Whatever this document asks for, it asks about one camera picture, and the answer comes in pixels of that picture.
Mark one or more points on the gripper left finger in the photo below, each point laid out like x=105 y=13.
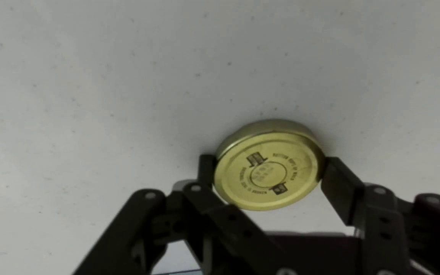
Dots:
x=212 y=225

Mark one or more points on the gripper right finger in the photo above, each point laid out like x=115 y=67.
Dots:
x=380 y=221

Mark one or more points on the gold metal jar lid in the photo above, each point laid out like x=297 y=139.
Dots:
x=268 y=166

